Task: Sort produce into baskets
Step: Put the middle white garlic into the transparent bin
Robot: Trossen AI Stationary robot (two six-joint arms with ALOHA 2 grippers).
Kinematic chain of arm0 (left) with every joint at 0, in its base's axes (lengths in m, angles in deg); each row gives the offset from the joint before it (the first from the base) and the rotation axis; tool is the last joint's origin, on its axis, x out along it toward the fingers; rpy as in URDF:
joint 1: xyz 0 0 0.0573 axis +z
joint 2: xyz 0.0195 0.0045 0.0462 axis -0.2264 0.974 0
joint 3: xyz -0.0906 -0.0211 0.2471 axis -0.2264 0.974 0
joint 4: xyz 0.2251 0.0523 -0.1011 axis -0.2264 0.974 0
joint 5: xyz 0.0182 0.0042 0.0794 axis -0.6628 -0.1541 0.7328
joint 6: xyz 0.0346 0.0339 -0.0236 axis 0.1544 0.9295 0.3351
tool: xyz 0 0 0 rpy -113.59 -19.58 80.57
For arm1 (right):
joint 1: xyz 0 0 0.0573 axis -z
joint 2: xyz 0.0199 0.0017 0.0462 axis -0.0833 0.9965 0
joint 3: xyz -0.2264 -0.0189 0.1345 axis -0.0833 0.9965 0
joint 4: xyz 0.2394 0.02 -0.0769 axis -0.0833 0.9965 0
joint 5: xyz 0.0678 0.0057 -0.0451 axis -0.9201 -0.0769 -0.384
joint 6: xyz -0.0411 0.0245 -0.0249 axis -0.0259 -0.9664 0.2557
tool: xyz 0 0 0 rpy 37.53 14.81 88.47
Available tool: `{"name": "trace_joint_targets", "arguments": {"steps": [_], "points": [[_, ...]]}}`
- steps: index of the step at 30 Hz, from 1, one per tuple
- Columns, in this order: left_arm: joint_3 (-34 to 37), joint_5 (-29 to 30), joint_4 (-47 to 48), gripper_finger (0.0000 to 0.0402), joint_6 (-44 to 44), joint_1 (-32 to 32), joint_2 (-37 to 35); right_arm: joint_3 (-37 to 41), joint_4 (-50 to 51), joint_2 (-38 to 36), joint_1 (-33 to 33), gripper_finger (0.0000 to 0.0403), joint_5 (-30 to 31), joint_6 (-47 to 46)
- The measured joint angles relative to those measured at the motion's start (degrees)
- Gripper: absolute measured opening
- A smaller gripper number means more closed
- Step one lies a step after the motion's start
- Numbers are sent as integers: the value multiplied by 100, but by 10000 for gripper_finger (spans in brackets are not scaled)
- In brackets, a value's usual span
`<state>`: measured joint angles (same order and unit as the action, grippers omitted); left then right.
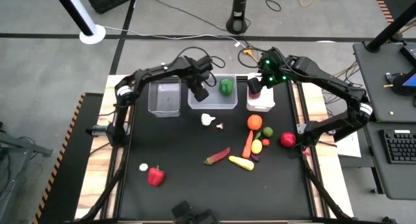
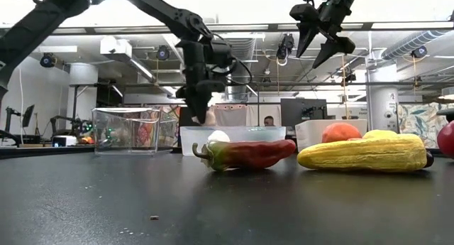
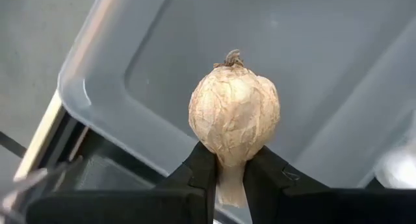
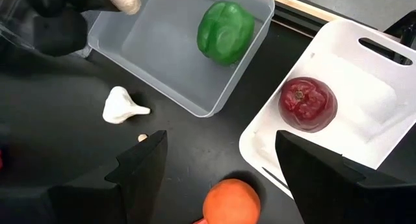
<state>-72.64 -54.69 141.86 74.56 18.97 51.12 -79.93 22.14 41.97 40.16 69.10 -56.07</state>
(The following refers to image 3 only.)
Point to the papery garlic bulb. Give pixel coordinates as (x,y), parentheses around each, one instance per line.
(234,117)

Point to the frosted translucent plastic bin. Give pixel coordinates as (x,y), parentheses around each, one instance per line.
(325,71)

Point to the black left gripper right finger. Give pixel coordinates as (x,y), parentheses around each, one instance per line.
(308,204)

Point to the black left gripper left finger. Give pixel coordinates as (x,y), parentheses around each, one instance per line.
(130,204)

